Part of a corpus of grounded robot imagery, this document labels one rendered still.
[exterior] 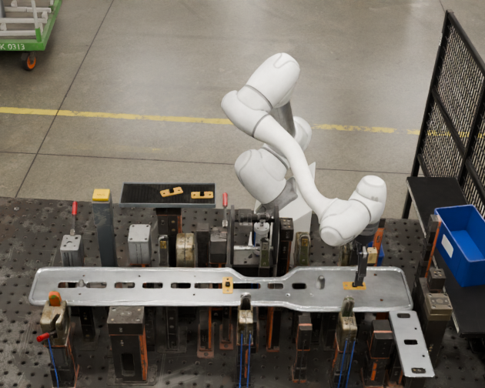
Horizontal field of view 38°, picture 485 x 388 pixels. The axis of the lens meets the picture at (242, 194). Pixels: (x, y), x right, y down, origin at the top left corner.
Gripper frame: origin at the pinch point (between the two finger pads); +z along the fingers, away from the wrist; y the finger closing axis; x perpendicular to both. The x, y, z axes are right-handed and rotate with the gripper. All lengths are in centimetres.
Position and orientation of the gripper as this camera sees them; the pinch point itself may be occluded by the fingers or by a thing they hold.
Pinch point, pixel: (356, 270)
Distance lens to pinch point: 261.8
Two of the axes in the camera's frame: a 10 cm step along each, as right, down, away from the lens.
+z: -0.4, 7.8, 6.2
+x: 10.0, 0.1, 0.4
